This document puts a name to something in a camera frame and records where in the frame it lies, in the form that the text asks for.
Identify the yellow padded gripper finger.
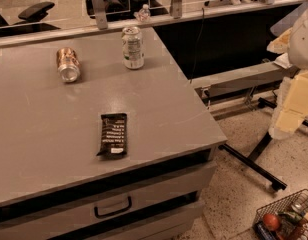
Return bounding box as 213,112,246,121
267,28,292,54
268,71,308,140

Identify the orange soda can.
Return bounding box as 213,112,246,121
56,47,81,83

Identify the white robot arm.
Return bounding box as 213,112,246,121
267,7,308,140

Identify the white green soda can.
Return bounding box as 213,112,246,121
122,26,144,69

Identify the white tissue packet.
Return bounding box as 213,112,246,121
274,53,293,69

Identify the green item in basket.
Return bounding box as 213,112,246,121
278,211,302,224

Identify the red apple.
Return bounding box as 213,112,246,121
262,213,281,231

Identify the brown snack bag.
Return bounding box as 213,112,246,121
287,219,308,240

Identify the clear plastic water bottle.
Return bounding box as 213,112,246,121
134,4,151,22

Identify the black snack bar wrapper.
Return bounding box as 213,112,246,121
97,113,127,160

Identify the black office chair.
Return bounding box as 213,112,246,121
0,0,57,38

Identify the grey desk drawer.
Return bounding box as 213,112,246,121
0,162,216,240

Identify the black metal table leg frame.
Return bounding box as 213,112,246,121
218,98,308,191

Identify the black hanging cable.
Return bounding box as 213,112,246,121
188,7,206,83

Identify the grey metal divider post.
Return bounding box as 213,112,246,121
170,0,182,19
92,0,108,30

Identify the black wire basket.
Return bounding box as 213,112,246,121
253,189,308,240

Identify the black drawer handle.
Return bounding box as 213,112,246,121
93,196,132,219

